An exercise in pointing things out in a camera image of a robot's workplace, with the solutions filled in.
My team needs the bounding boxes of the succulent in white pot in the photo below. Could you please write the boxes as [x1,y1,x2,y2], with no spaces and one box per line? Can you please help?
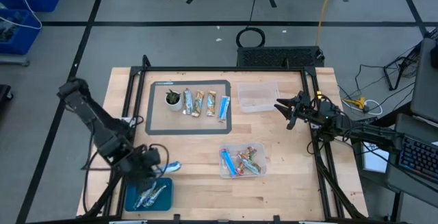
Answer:
[164,88,183,112]

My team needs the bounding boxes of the light blue granola bar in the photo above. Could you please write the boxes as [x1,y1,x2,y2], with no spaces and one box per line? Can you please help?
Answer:
[218,95,231,123]

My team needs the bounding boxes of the blue white granola bar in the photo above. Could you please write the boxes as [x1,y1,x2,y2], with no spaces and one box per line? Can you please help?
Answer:
[155,160,183,176]

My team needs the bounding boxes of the teal plastic tray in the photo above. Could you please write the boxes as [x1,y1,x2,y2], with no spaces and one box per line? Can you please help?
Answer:
[124,177,175,212]

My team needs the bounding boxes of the black coiled cable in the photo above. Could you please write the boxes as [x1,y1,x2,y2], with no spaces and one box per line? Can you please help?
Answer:
[235,0,267,49]

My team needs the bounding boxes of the black perforated computer case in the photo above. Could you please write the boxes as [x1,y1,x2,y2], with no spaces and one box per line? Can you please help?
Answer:
[236,45,326,69]

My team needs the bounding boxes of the grey desk tray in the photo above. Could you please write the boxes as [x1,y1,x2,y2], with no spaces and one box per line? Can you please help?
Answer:
[383,112,438,210]

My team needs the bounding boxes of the yellow cable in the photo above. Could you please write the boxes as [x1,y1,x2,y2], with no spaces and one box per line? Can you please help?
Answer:
[315,0,338,47]

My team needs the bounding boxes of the white green granola bar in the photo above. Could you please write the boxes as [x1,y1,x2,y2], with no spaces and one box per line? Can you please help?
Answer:
[182,88,194,116]

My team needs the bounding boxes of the grey monitor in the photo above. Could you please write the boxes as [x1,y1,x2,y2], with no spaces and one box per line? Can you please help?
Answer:
[409,37,438,125]

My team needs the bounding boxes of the black desk leg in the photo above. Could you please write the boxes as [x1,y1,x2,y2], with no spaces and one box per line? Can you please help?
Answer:
[389,191,404,223]

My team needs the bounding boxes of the black aluminium table frame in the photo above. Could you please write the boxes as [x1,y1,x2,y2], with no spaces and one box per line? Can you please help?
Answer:
[81,54,370,224]

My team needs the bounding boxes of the black floor cable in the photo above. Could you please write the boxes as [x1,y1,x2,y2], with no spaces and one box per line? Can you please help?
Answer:
[354,64,387,93]

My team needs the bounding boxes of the green Chewy granola bar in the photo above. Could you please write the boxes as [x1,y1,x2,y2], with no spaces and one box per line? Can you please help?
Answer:
[143,184,168,208]
[133,182,153,210]

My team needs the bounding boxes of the grey platform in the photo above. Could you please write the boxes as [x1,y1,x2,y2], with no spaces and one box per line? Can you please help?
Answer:
[0,53,30,67]

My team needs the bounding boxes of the blue red granola bar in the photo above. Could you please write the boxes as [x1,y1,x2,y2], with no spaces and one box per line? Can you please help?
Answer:
[220,148,238,177]

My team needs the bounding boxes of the grey-bordered beige mat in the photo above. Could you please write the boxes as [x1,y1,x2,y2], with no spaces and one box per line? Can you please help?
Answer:
[145,79,233,136]

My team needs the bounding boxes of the black backlit keyboard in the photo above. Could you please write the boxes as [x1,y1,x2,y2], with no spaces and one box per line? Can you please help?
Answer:
[398,133,438,186]

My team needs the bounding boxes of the black wire stand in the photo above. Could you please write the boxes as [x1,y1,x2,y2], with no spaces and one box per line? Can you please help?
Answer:
[383,44,424,92]

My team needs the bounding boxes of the white cable loop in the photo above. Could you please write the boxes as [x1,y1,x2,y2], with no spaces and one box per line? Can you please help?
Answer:
[362,99,383,116]

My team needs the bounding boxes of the clear plastic bin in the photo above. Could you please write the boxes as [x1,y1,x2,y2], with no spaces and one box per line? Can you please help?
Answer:
[237,81,282,114]
[218,142,268,179]

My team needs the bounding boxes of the yellow power adapter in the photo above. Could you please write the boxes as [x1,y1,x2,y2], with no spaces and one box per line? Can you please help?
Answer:
[343,97,366,111]

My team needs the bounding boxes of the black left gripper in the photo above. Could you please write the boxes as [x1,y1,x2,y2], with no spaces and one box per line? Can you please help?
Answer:
[135,162,168,194]

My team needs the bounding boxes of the orange brown granola bar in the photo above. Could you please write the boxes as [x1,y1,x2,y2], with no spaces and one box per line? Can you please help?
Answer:
[206,89,218,117]
[191,89,205,118]

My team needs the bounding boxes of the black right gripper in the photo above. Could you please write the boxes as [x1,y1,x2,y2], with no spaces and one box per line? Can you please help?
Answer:
[273,91,311,131]

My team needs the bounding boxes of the white paper sheet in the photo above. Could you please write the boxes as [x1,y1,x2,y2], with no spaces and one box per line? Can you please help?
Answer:
[361,141,391,174]

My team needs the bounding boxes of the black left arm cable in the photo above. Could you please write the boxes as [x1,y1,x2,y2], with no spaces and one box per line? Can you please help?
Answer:
[81,127,116,216]

